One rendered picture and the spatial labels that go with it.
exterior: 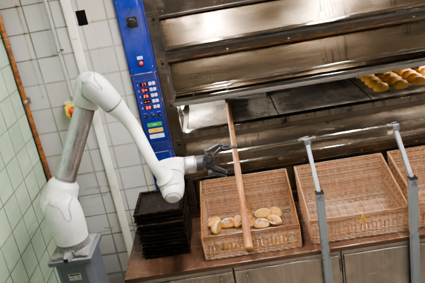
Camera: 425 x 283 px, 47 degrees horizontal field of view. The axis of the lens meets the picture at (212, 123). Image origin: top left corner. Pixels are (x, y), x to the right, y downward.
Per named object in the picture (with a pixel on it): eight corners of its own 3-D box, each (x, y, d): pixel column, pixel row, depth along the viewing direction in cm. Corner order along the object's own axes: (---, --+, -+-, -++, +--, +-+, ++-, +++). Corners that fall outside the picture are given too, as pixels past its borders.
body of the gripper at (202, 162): (195, 153, 254) (212, 150, 253) (198, 168, 256) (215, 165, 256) (194, 159, 247) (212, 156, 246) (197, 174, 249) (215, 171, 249)
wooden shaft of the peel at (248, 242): (253, 252, 176) (252, 246, 175) (245, 254, 176) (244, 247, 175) (230, 106, 337) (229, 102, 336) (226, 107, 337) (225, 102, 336)
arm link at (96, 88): (126, 96, 226) (117, 91, 237) (100, 67, 217) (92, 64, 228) (105, 115, 223) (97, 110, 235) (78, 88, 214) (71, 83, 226)
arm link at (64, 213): (58, 252, 220) (45, 210, 213) (50, 235, 236) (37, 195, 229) (93, 238, 227) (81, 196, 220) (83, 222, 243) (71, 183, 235)
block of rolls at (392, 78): (348, 71, 369) (348, 64, 367) (412, 60, 367) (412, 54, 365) (375, 93, 311) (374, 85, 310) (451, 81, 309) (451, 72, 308)
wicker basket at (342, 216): (296, 203, 319) (291, 165, 309) (383, 190, 316) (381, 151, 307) (311, 246, 273) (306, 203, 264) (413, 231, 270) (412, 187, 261)
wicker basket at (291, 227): (205, 217, 321) (198, 179, 312) (291, 204, 318) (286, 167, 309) (204, 262, 276) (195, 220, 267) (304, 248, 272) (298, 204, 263)
